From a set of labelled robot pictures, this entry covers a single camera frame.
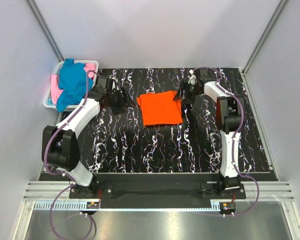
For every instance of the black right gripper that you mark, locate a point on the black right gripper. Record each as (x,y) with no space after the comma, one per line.
(187,99)

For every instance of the orange t shirt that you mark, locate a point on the orange t shirt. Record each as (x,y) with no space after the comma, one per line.
(160,108)

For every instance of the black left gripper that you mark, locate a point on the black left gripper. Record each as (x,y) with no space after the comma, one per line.
(125,102)

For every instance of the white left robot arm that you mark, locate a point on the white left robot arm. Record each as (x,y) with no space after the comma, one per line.
(60,148)

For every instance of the light blue garment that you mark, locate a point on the light blue garment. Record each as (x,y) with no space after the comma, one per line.
(49,102)

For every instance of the pink t shirt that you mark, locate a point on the pink t shirt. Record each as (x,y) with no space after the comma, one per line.
(56,90)

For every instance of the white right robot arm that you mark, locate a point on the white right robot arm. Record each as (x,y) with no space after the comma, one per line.
(229,121)

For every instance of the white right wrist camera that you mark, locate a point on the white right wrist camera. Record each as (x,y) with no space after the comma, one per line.
(192,77)

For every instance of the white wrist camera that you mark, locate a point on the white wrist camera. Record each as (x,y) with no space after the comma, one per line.
(192,77)
(115,83)

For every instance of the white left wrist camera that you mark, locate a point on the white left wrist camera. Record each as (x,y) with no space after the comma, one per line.
(115,83)

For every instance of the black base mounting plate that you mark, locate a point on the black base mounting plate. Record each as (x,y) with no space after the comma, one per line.
(152,191)

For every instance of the blue t shirt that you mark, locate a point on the blue t shirt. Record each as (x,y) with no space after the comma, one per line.
(72,83)

